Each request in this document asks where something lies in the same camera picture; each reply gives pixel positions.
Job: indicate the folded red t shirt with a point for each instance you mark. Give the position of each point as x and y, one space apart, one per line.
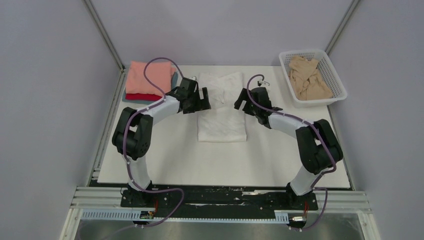
142 97

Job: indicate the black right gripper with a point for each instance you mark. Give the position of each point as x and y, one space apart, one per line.
243 96

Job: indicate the white t shirt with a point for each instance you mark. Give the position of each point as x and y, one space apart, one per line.
222 123

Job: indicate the left corner frame post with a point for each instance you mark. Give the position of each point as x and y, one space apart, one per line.
103 33

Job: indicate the white plastic basket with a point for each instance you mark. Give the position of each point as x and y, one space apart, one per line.
327 71

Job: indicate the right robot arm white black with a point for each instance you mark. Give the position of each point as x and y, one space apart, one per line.
318 147

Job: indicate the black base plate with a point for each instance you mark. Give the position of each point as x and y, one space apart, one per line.
252 202

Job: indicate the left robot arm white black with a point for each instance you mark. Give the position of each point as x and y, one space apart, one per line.
133 134

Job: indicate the folded pink t shirt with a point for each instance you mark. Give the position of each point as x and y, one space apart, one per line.
158 73

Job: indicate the white slotted cable duct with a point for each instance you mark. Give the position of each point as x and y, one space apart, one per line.
277 217

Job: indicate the beige t shirt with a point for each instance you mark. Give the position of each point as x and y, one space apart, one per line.
307 81

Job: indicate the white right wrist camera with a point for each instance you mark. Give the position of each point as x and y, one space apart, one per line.
263 83

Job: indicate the corner frame post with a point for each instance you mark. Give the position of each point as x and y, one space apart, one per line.
103 33
342 25

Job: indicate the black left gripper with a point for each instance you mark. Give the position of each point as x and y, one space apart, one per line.
202 104

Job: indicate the aluminium frame rail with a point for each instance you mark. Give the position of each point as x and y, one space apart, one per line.
341 215

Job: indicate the right corner frame post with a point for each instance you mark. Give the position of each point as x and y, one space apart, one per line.
342 25

